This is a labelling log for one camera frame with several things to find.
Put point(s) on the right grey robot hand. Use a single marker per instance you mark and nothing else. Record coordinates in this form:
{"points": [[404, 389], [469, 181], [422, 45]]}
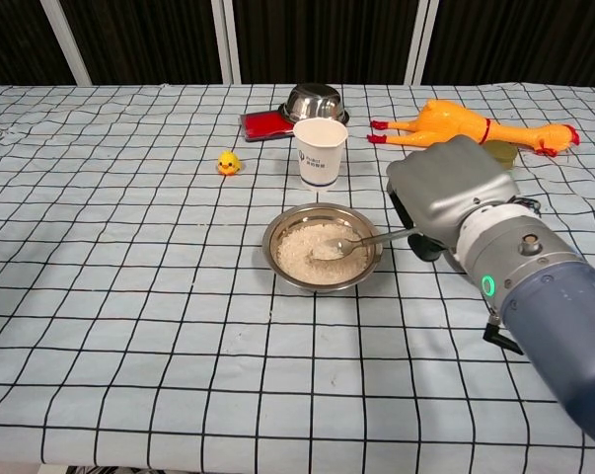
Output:
{"points": [[455, 192]]}

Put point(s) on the metal spoon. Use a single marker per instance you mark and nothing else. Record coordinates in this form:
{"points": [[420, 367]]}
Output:
{"points": [[346, 246]]}

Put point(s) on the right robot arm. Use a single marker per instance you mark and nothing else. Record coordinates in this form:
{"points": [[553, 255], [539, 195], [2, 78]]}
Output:
{"points": [[548, 301]]}

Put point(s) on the white paper cup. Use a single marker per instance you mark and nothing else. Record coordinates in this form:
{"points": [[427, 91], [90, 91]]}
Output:
{"points": [[319, 158]]}

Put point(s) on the empty steel bowl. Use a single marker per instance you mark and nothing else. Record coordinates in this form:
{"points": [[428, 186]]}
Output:
{"points": [[312, 103]]}

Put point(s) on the white rice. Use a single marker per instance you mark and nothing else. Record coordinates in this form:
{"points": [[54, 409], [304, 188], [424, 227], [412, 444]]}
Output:
{"points": [[297, 252]]}

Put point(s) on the metal bowl with rice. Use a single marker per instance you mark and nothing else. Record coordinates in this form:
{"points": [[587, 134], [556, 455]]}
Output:
{"points": [[277, 237]]}

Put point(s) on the green glass jar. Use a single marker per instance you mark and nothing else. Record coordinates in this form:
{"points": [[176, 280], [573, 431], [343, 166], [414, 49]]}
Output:
{"points": [[504, 154]]}

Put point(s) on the yellow rubber chicken toy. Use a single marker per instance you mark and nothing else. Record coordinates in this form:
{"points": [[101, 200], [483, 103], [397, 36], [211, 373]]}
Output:
{"points": [[445, 123]]}

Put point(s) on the red flat box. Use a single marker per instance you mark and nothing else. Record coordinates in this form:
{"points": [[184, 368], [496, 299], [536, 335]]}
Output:
{"points": [[262, 127]]}

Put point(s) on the small yellow chick toy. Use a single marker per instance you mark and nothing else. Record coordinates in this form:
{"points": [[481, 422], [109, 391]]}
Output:
{"points": [[229, 163]]}

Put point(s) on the checked white tablecloth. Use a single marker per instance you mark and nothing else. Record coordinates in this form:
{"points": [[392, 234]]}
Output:
{"points": [[129, 296]]}

